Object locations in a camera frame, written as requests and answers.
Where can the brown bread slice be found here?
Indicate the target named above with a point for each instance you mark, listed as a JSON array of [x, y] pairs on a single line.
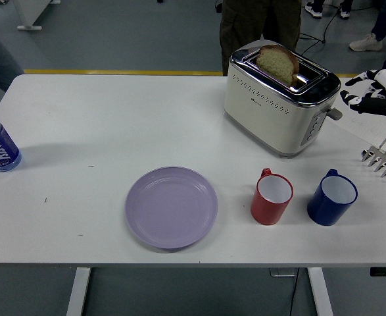
[[275, 64]]

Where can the purple plate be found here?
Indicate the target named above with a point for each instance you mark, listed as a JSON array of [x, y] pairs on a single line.
[[171, 209]]

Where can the blue mug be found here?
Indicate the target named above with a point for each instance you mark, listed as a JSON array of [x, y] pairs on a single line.
[[324, 212]]

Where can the red mug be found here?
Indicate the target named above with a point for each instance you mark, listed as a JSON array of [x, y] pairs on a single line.
[[266, 212]]

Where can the white desk frame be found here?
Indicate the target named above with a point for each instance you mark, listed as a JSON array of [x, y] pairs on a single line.
[[26, 19]]

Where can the white table leg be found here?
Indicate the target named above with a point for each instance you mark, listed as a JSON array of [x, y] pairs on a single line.
[[321, 293], [78, 293]]

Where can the grey under-table bracket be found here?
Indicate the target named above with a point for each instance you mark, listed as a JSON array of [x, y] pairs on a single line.
[[283, 272]]

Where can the clear bottle with blue label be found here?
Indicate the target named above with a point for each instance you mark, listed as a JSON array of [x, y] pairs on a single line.
[[0, 148]]

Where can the black table control panel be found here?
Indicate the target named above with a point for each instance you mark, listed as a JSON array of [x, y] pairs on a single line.
[[385, 272]]

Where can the cream and chrome toaster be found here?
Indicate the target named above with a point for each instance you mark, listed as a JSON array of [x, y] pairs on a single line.
[[271, 125]]

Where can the silver metal toast rack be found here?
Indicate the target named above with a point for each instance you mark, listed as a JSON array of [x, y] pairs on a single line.
[[381, 161]]

